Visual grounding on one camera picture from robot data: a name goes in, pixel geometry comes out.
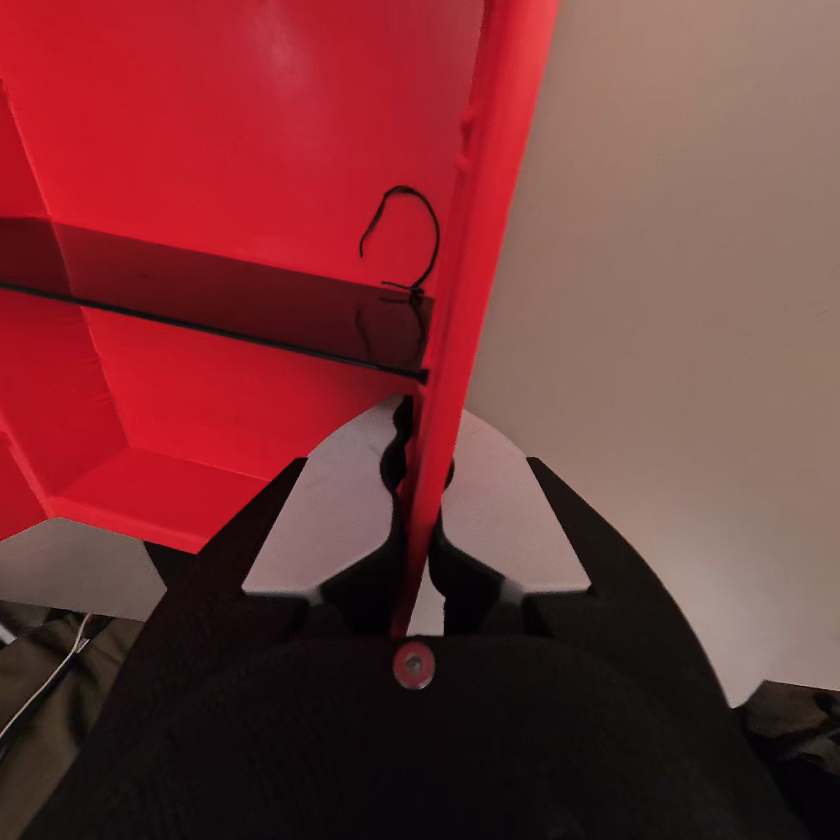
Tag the red plastic bin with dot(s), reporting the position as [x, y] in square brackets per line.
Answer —
[197, 131]

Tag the black bin divider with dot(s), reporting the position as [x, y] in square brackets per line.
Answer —
[229, 289]

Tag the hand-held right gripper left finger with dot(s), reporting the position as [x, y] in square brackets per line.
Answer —
[321, 512]

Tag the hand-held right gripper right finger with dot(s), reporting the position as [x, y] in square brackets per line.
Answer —
[512, 525]

